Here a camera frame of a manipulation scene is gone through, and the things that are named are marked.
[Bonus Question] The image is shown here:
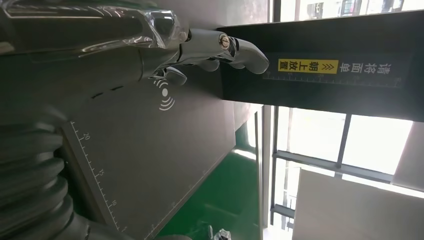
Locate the green conveyor belt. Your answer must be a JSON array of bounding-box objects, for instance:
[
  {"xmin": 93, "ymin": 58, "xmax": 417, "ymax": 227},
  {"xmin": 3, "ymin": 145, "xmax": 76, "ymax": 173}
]
[{"xmin": 155, "ymin": 120, "xmax": 263, "ymax": 240}]

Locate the white panel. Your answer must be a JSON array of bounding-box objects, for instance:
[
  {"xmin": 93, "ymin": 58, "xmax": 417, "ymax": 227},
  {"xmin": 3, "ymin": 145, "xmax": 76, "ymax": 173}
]
[{"xmin": 291, "ymin": 168, "xmax": 424, "ymax": 240}]

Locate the black weighing device with post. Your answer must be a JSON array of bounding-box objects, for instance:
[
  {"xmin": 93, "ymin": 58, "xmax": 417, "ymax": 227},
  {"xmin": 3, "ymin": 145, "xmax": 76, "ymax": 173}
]
[{"xmin": 59, "ymin": 9, "xmax": 424, "ymax": 240}]

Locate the white package with black letters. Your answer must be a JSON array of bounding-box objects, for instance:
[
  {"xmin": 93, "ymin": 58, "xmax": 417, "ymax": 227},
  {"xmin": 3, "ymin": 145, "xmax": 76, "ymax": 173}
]
[{"xmin": 212, "ymin": 228, "xmax": 233, "ymax": 240}]

